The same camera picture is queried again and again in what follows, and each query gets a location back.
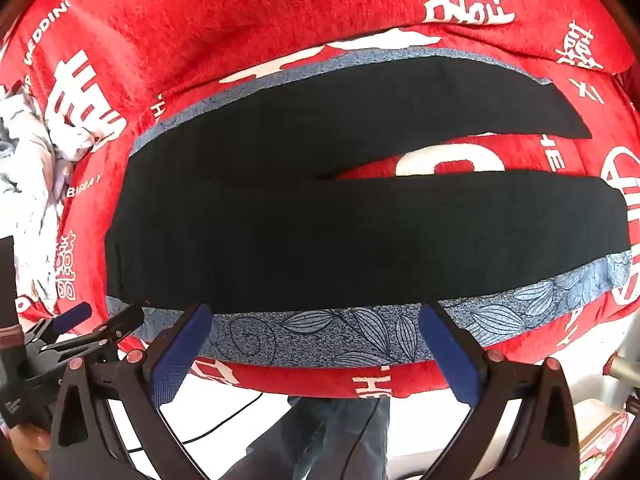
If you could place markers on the blue leaf-patterned cloth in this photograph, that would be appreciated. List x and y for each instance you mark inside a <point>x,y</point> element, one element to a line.
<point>325,337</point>

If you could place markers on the red printed blanket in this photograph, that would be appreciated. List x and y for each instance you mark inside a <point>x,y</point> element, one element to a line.
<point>200,35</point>

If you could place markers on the person's legs in jeans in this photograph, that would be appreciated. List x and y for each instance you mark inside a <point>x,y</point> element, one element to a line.
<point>325,435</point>

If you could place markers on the grey metal tube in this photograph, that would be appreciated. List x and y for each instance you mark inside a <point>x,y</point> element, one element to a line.
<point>622,367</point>

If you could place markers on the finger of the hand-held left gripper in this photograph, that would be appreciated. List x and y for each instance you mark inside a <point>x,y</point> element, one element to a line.
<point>70,319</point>
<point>120,325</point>

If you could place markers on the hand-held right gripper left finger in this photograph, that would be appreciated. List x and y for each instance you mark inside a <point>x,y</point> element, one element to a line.
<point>180,355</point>

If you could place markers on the red patterned box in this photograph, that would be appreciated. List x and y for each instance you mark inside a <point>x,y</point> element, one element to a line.
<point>607,447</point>

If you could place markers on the white floral cloth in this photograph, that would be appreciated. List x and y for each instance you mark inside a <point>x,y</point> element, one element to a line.
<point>30,185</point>

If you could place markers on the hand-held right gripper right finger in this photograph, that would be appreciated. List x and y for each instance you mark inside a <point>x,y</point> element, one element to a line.
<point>450,355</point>

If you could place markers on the person's left hand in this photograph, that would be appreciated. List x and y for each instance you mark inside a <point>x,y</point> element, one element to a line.
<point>25,452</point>

